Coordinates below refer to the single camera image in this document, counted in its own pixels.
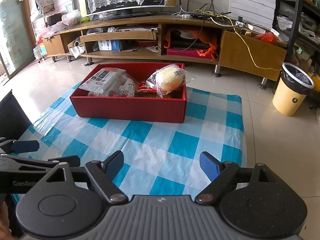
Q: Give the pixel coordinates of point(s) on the orange plastic bag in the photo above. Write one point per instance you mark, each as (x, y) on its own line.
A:
(190, 42)

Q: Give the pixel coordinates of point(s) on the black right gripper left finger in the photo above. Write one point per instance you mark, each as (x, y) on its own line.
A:
(101, 175)

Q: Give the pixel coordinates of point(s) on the yellow trash bin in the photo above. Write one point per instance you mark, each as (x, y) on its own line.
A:
(293, 87)

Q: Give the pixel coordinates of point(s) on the red cardboard box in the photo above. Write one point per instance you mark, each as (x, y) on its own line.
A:
(171, 110)

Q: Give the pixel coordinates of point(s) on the blue white checkered cloth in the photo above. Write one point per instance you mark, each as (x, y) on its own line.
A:
(159, 158)

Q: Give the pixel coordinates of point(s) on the black storage shelf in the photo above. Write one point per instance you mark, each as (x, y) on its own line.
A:
(297, 21)

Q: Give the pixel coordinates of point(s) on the white noodle snack bag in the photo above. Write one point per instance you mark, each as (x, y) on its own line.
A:
(101, 80)

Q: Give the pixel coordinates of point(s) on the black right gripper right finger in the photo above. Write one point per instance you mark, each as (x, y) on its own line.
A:
(221, 176)

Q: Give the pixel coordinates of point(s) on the white blue carton box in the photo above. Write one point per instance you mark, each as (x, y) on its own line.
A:
(110, 45)

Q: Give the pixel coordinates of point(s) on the blue sausage snack bag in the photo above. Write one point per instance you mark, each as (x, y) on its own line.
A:
(124, 86)

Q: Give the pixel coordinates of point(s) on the red chip snack bag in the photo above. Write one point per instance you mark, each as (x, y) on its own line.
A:
(144, 90)

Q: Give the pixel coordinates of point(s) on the clear dark label bun pack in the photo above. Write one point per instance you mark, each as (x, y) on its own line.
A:
(168, 79)

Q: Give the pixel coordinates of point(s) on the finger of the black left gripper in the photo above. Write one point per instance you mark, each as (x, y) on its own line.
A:
(73, 160)
(17, 147)

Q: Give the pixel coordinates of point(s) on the wooden TV stand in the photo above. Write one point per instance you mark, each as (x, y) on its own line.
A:
(142, 39)

